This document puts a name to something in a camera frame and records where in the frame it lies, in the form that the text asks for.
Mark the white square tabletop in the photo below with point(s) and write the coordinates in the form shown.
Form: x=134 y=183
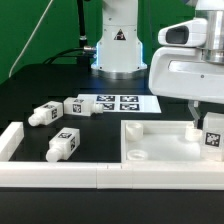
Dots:
x=160 y=141

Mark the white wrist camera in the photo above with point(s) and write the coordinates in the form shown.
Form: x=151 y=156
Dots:
x=191 y=33

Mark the white U-shaped obstacle fence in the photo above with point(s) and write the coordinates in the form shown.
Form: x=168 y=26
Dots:
x=128 y=175

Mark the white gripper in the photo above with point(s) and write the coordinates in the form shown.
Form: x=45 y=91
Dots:
x=181 y=73

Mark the white marker tag sheet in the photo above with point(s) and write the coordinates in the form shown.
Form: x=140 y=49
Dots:
x=125 y=103

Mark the black pole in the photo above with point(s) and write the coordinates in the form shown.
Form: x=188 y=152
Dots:
x=82 y=59

